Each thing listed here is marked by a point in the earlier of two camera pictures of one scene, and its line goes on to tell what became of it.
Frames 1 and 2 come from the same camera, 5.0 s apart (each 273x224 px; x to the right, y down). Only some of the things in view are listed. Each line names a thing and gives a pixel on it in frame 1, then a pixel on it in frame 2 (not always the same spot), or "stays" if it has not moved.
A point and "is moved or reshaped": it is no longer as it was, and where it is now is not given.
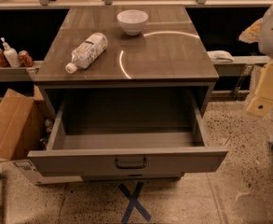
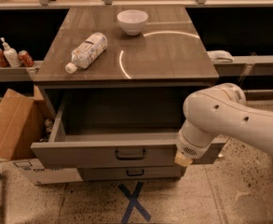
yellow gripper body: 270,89 → 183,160
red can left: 0,56 stays
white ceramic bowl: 132,21 stays
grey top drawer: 122,132 is moved or reshaped
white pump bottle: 11,55 stays
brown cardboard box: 17,124 stays
